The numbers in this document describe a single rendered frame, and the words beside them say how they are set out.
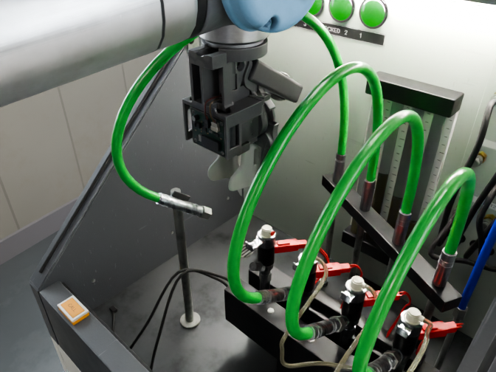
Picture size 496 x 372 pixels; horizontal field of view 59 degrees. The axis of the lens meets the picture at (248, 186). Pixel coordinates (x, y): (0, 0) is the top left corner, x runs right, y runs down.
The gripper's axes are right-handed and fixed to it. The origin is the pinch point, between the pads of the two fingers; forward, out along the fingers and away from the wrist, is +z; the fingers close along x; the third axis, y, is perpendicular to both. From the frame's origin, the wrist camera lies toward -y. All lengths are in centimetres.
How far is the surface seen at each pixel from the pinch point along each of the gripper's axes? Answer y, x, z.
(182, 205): 2.8, -11.2, 7.4
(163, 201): 5.5, -12.3, 5.7
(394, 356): -0.1, 24.3, 14.2
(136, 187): 8.7, -13.9, 2.4
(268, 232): -3.9, 0.7, 10.2
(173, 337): 6.7, -13.5, 38.2
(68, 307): 20.2, -22.5, 25.0
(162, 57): 3.2, -11.6, -15.8
